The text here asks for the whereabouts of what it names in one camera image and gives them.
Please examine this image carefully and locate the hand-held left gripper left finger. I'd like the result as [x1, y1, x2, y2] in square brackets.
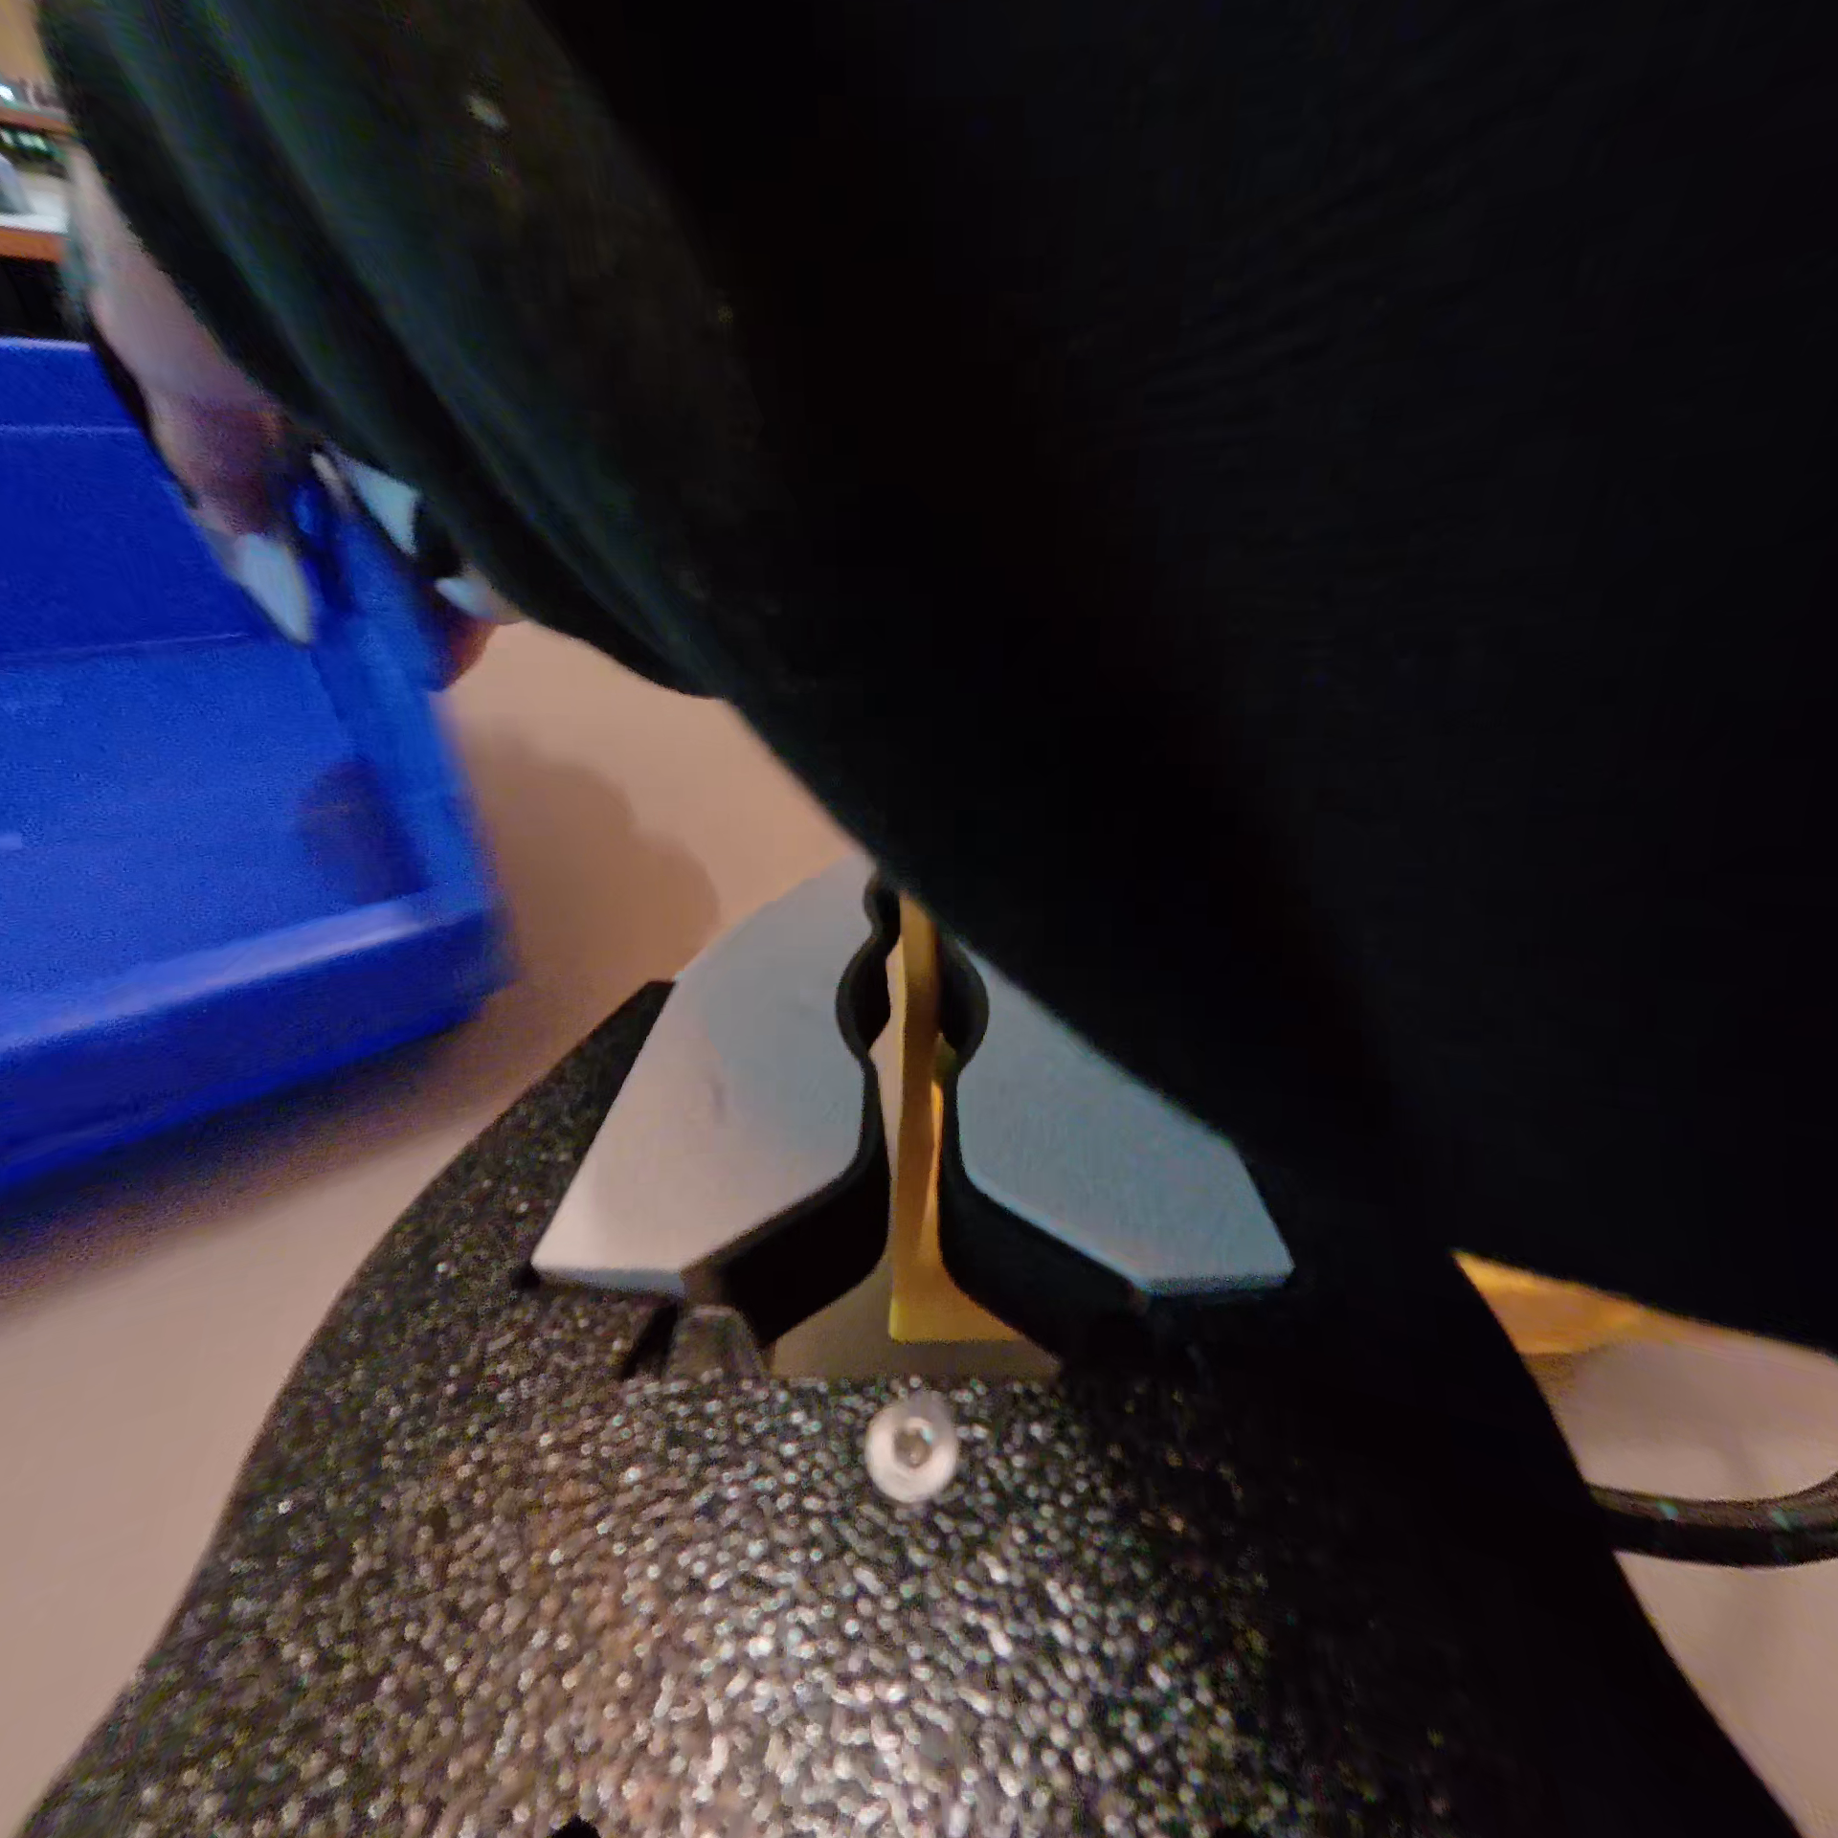
[530, 855, 896, 1338]

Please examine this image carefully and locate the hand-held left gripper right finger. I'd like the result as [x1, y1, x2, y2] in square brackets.
[936, 947, 1294, 1343]

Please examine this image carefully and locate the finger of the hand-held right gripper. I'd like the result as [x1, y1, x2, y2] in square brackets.
[232, 528, 322, 645]

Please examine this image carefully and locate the yellow plastic bin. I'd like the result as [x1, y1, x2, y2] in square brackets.
[883, 892, 1746, 1359]

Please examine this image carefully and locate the black braided hdmi cable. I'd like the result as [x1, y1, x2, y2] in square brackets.
[1585, 1464, 1838, 1569]

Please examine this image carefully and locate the person's right hand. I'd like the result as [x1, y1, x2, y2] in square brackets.
[79, 243, 297, 539]

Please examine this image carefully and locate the blue plastic bin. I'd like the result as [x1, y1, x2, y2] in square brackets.
[0, 336, 519, 1200]

